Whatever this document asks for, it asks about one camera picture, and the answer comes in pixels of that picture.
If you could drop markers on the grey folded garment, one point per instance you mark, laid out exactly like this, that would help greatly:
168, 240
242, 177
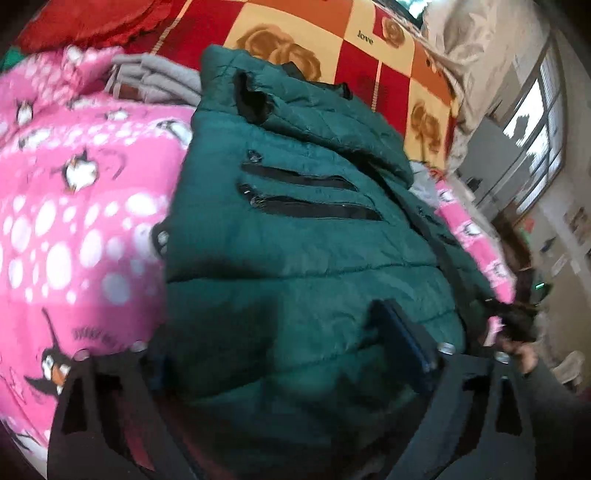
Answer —
152, 78

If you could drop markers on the green quilted jacket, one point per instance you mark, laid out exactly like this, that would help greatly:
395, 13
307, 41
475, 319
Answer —
295, 258

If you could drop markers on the red heart-shaped ruffled pillow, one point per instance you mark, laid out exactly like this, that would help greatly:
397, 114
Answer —
92, 23

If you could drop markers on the person's right hand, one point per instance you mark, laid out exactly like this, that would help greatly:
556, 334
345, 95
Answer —
521, 355

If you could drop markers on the pink penguin print blanket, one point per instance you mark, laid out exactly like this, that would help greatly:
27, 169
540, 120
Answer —
83, 221

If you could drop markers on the red orange checkered rose blanket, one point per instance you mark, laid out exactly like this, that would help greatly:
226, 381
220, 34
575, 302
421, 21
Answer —
351, 50

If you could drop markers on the grey cloth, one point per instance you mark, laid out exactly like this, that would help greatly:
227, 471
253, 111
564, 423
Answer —
425, 184

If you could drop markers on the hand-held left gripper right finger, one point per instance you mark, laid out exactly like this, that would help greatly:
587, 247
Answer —
408, 339

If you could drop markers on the beige floral cloth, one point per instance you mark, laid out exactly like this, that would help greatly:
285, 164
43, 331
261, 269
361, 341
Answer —
480, 50

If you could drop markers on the person's right forearm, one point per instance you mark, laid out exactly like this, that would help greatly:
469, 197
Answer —
558, 424

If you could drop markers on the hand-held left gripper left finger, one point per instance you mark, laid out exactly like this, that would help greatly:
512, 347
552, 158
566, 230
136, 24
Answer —
115, 374

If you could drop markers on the window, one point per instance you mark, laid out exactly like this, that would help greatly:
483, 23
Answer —
535, 124

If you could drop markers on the green knitted cloth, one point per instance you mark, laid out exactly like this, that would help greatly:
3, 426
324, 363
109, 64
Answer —
10, 56

